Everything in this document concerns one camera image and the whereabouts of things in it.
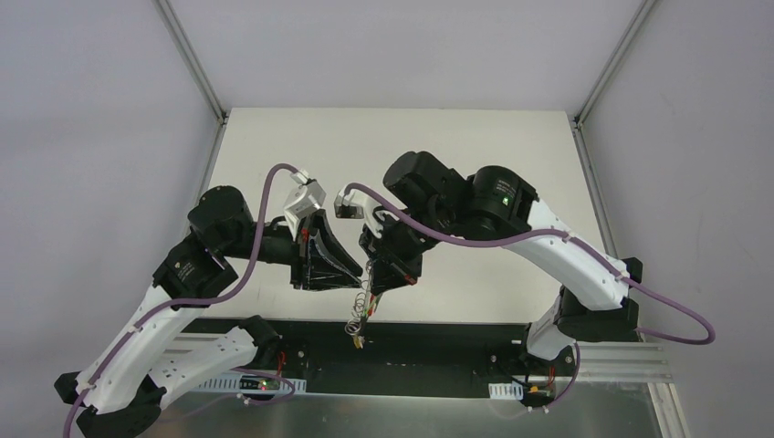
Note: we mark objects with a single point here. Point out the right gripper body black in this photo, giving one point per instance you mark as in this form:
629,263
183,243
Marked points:
391,246

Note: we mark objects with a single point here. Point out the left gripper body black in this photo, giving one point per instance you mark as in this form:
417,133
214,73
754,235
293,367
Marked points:
300,253

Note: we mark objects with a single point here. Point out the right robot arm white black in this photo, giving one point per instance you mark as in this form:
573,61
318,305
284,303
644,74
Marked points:
494,205

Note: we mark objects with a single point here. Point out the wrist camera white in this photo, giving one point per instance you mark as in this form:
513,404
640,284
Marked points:
304,200
351,203

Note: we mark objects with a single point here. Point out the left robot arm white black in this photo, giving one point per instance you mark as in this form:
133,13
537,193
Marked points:
125,391

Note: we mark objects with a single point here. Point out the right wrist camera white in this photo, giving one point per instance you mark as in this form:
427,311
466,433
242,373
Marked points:
351,203

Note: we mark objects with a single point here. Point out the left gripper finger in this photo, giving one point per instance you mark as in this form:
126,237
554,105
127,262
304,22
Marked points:
326,253
318,279

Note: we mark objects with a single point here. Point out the key with green tag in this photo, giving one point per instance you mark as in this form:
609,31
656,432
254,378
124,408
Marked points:
370,309

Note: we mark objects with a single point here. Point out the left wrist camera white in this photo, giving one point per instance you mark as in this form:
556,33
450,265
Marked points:
304,200

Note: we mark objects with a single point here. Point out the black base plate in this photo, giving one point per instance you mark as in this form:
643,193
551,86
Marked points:
406,359

